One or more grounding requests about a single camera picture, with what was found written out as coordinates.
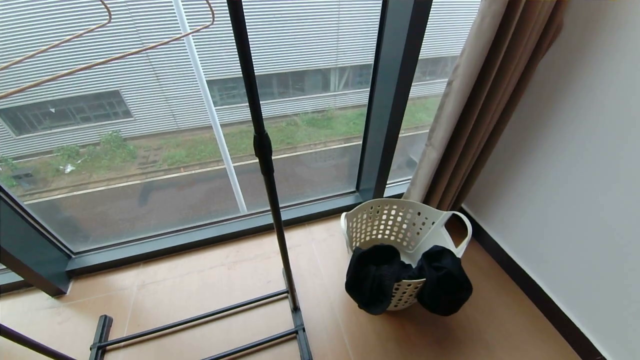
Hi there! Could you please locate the brown curtain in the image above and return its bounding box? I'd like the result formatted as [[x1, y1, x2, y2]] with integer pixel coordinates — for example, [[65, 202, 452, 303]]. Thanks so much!
[[402, 0, 568, 212]]

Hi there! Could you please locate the pink clothes hanger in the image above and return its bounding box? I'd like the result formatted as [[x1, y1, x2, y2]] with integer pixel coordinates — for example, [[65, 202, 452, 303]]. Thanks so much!
[[0, 0, 216, 100], [0, 0, 113, 72]]

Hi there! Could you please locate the black clothes rack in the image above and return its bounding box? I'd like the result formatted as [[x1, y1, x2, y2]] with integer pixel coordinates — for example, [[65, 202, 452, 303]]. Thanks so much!
[[0, 0, 314, 360]]

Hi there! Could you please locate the window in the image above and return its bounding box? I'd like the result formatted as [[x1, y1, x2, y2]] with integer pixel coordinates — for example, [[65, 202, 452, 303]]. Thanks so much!
[[0, 0, 482, 299]]

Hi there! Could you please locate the white laundry basket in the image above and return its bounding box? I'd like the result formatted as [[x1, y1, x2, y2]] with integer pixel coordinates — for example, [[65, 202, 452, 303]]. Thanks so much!
[[340, 198, 473, 312]]

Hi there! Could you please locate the black garment with white cord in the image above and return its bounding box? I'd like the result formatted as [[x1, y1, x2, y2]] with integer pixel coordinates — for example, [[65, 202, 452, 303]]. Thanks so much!
[[344, 243, 418, 316]]

